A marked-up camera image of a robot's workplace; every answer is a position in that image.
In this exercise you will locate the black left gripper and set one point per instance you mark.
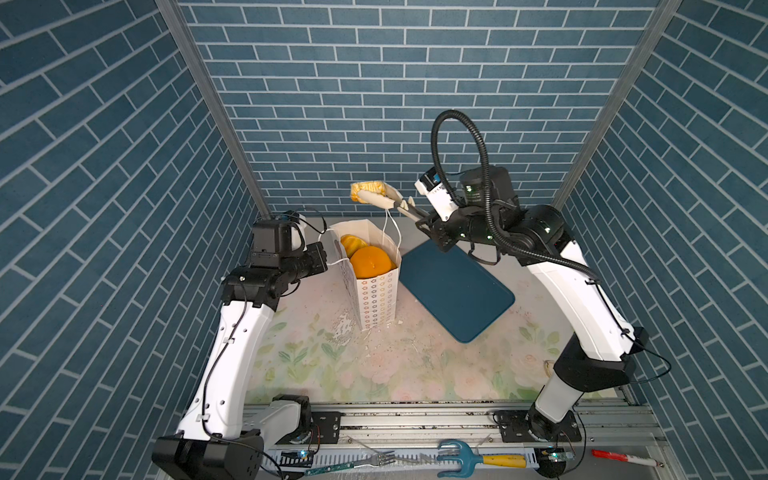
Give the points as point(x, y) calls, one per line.
point(317, 260)

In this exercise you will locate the aluminium corner post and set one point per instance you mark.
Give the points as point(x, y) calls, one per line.
point(173, 17)
point(657, 24)

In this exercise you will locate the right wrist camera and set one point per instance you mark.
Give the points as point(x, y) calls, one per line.
point(431, 186)

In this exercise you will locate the aluminium corner post left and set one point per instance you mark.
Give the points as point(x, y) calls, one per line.
point(173, 17)

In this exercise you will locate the metal fork green handle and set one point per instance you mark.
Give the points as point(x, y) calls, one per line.
point(375, 460)

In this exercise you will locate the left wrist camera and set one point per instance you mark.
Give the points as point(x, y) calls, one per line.
point(297, 229)

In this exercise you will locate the aluminium corner post right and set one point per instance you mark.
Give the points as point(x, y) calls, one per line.
point(657, 24)

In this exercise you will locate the dark teal tray mat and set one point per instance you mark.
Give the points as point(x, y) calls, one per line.
point(461, 294)

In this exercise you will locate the large round orange cake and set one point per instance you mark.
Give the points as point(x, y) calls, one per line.
point(370, 262)

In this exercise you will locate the knotted yellow bread roll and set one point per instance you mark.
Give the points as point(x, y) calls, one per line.
point(360, 191)

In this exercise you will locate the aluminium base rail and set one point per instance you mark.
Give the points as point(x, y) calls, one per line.
point(593, 423)

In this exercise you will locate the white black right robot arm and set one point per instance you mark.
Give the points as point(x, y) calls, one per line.
point(600, 353)

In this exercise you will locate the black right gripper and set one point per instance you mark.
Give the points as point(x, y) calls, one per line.
point(436, 230)

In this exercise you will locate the red white marker pen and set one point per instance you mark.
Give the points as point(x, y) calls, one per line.
point(627, 458)

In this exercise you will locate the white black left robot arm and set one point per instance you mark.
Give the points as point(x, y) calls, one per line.
point(211, 441)

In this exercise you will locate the small orange bread wedge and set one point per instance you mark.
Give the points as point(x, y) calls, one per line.
point(352, 244)

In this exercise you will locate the teal yellow garden fork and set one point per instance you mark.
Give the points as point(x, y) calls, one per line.
point(461, 453)

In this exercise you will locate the beige rubber band loop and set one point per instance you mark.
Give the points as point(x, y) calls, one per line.
point(549, 367)

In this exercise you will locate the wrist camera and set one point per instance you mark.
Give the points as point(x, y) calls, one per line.
point(297, 229)
point(431, 186)

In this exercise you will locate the white paper bag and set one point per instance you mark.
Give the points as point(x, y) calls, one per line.
point(373, 296)

